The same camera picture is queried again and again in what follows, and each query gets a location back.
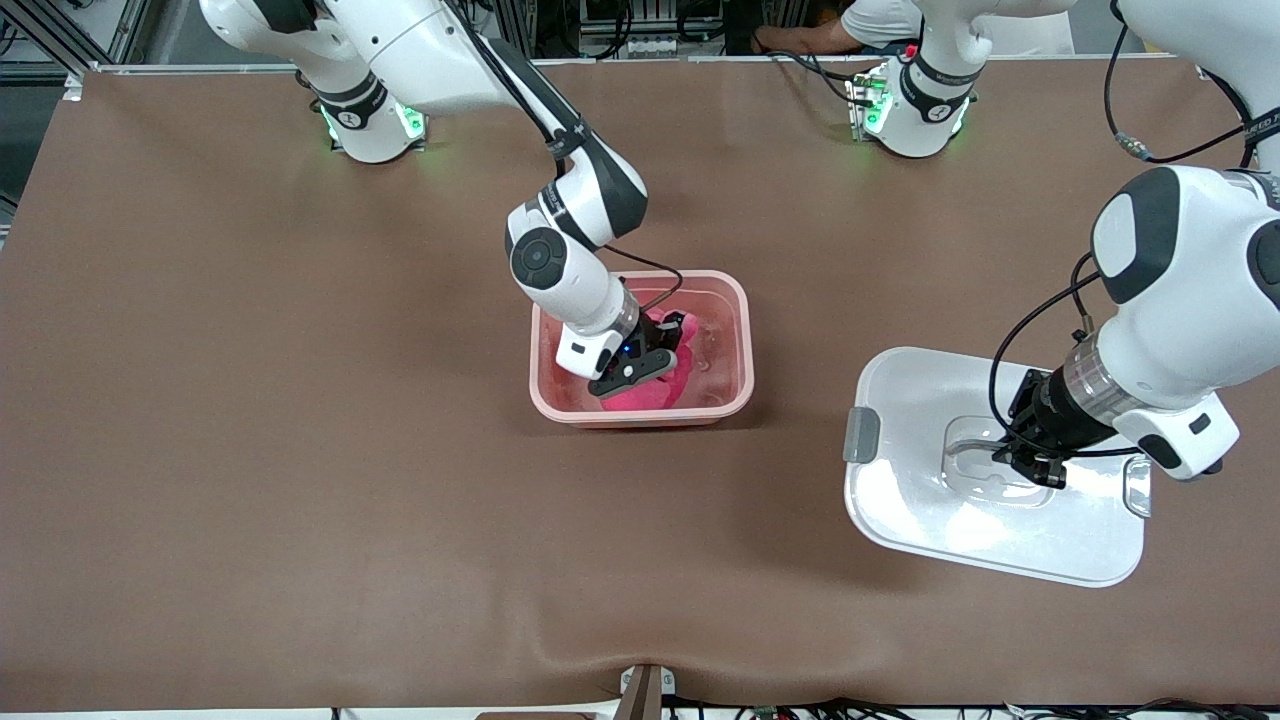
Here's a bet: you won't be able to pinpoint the pink plush toy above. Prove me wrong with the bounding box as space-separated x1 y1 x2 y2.
598 310 701 413

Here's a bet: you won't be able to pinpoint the white box lid grey clips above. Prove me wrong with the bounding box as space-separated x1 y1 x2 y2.
843 346 1153 589

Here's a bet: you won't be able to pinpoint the person bare forearm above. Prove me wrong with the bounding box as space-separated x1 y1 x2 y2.
750 20 863 56

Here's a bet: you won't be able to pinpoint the pink plastic storage box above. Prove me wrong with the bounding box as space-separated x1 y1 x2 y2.
528 270 753 429

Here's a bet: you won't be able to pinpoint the brown table mat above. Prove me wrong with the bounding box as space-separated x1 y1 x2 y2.
0 55 1280 713

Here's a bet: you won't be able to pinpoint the person in light clothes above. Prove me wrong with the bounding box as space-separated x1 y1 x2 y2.
845 0 1076 56

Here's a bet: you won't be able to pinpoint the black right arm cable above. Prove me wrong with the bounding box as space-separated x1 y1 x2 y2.
440 0 687 312

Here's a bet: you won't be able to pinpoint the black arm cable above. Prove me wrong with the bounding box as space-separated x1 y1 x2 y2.
988 0 1280 461
440 0 687 312

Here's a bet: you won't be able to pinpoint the grey slotted metal bracket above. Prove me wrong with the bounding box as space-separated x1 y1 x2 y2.
580 0 726 59

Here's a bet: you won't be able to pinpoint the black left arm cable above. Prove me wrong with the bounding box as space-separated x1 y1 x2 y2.
988 0 1280 461

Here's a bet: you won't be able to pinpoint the metal table clamp bracket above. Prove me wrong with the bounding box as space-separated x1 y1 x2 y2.
618 663 677 720

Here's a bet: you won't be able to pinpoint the silver table edge rail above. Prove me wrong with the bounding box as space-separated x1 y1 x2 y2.
62 50 1201 101

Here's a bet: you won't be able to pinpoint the aluminium frame strut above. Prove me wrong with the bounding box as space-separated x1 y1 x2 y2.
0 0 151 76

